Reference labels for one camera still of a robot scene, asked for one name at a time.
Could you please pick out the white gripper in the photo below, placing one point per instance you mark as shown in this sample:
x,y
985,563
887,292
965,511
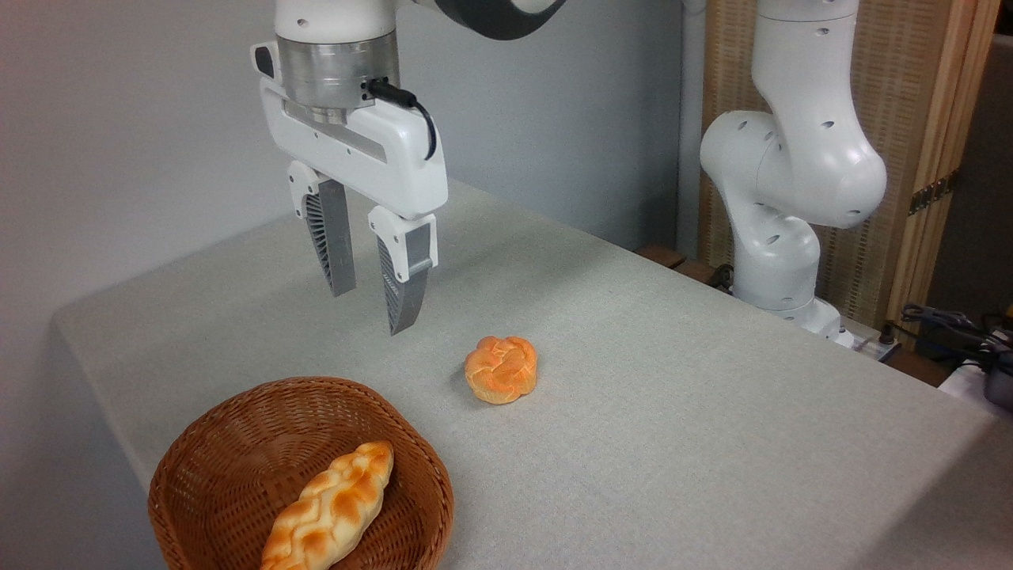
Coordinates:
x,y
388,162

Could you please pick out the round braided bread roll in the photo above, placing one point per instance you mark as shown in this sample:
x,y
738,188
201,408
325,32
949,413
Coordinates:
x,y
501,370

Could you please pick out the metal screen hinge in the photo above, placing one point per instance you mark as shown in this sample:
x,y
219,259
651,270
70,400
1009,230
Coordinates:
x,y
932,194

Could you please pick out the long braided bread loaf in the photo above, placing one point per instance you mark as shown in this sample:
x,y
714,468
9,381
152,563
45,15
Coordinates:
x,y
332,507

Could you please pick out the wooden bamboo folding screen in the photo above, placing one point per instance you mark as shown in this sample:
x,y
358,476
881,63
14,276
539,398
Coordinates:
x,y
898,95

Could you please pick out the grey tablecloth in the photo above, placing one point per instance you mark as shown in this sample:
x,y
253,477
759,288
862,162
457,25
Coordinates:
x,y
673,443

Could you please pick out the brown wicker basket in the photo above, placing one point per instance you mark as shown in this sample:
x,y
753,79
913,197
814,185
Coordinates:
x,y
229,459

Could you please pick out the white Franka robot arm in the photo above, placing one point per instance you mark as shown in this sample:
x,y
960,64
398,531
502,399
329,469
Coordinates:
x,y
799,158

